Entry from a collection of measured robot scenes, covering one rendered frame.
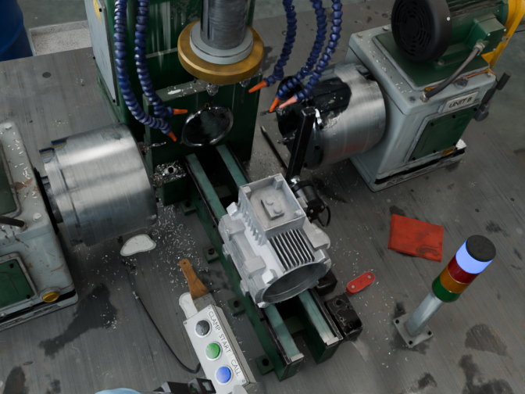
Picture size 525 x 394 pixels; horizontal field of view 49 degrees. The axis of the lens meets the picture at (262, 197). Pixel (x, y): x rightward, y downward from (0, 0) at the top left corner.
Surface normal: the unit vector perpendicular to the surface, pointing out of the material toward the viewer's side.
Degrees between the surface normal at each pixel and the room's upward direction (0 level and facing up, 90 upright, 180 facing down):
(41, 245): 90
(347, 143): 77
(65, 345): 0
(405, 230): 2
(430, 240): 2
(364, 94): 28
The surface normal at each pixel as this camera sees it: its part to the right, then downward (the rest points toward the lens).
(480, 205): 0.11, -0.57
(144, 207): 0.45, 0.57
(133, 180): 0.38, 0.11
